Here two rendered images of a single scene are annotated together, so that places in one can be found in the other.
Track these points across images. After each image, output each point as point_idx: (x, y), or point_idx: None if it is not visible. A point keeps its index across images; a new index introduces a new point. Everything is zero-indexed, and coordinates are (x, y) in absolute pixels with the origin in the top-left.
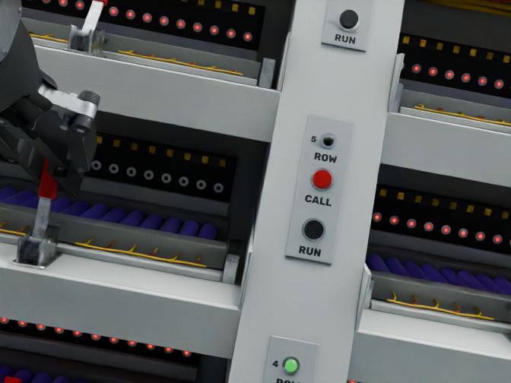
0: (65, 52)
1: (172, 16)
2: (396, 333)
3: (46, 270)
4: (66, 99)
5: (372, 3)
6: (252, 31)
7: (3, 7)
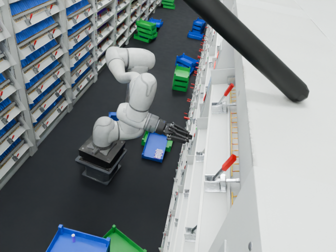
0: (194, 123)
1: None
2: (179, 199)
3: (188, 153)
4: (166, 135)
5: (193, 142)
6: None
7: (151, 128)
